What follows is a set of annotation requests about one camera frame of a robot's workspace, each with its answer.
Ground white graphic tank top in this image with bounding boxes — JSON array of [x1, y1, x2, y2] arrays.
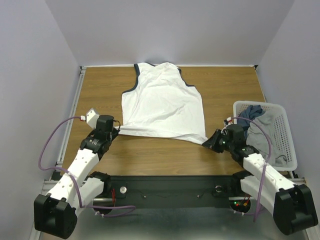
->
[[120, 62, 207, 145]]

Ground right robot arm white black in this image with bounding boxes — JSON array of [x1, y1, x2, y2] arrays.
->
[[202, 124, 319, 235]]

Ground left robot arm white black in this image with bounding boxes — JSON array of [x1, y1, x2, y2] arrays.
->
[[33, 110, 120, 239]]

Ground grey tank top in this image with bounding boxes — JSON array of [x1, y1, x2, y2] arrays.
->
[[246, 110, 287, 167]]

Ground navy blue tank top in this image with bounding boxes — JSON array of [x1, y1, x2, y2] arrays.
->
[[237, 105, 265, 129]]

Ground white plastic laundry basket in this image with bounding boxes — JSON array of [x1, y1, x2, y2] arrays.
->
[[233, 100, 298, 172]]

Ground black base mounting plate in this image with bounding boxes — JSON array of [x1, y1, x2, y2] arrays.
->
[[93, 175, 245, 209]]

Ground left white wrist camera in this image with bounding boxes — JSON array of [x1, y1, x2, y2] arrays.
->
[[80, 108, 100, 129]]

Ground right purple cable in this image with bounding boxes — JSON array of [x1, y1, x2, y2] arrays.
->
[[223, 116, 273, 223]]

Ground aluminium frame rail left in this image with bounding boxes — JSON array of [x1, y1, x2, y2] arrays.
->
[[55, 66, 87, 168]]

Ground aluminium frame rail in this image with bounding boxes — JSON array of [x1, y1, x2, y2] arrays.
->
[[41, 178, 307, 195], [55, 66, 87, 168]]

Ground aluminium frame rail front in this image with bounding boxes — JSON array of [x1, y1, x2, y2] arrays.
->
[[41, 178, 307, 195]]

